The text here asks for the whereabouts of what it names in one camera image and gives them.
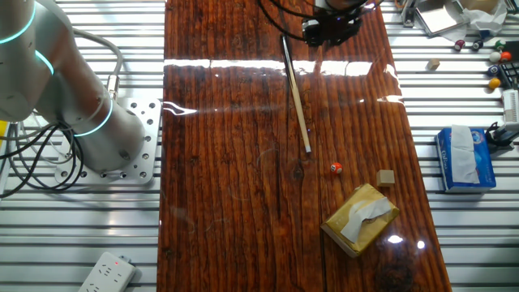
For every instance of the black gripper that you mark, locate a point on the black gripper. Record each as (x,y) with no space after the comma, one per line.
(332,30)

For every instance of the wooden pool cue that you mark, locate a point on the wooden pool cue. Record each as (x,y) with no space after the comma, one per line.
(298,101)

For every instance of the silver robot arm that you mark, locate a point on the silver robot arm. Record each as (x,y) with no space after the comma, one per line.
(101,121)

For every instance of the maroon pool ball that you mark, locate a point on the maroon pool ball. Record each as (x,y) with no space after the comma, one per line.
(459,44)

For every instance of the orange pool ball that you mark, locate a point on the orange pool ball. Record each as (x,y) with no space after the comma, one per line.
(336,168)

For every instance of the black pool ball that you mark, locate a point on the black pool ball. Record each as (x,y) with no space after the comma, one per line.
(477,44)

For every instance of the white pool ball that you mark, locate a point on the white pool ball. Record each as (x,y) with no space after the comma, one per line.
(494,57)

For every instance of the blue pool ball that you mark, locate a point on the blue pool ball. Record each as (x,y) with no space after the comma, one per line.
(493,70)

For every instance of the green pool ball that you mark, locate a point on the green pool ball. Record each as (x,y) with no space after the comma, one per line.
(500,44)

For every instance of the yellow pool ball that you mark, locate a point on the yellow pool ball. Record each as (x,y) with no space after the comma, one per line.
(494,83)

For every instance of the red-orange pool ball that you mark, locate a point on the red-orange pool ball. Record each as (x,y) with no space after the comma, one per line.
(506,56)

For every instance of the silver metal plate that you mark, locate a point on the silver metal plate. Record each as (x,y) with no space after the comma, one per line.
(436,16)

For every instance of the light wooden cube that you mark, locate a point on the light wooden cube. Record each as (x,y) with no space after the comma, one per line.
(385,178)
(433,64)

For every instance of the crumpled white paper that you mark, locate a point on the crumpled white paper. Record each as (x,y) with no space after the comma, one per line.
(486,20)

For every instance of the black keyboard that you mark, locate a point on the black keyboard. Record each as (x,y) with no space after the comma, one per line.
(510,75)

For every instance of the gold tissue pack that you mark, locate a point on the gold tissue pack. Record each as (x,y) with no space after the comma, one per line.
(336,227)

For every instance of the blue tissue pack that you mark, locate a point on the blue tissue pack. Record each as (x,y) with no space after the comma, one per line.
(484,162)

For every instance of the white power strip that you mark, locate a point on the white power strip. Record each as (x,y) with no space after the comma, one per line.
(106,273)

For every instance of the colourful block-pattern mat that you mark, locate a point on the colourful block-pattern mat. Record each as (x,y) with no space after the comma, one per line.
(3,130)

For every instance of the silver finned camera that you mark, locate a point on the silver finned camera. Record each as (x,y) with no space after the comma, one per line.
(511,107)

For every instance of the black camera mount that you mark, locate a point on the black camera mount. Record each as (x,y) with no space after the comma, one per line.
(500,136)

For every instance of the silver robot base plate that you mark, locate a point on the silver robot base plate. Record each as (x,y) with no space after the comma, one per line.
(151,121)

